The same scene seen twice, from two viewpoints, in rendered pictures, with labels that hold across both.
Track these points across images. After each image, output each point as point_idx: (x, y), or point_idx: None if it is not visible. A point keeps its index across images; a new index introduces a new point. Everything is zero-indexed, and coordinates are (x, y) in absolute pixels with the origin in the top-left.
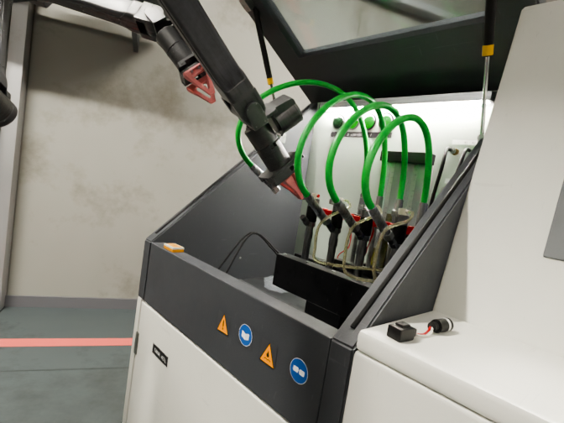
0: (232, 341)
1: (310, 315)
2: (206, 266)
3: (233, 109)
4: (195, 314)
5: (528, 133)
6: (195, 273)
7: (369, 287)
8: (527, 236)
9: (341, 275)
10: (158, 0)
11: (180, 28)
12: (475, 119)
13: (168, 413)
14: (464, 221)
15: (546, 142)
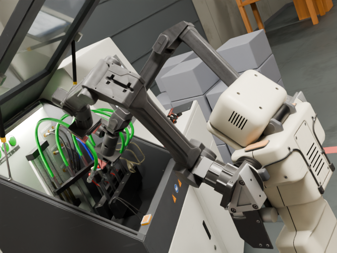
0: (177, 197)
1: (167, 165)
2: (155, 199)
3: (125, 123)
4: (171, 214)
5: (101, 104)
6: (161, 202)
7: (157, 148)
8: None
9: (126, 179)
10: (155, 76)
11: (150, 86)
12: (38, 118)
13: None
14: None
15: (105, 104)
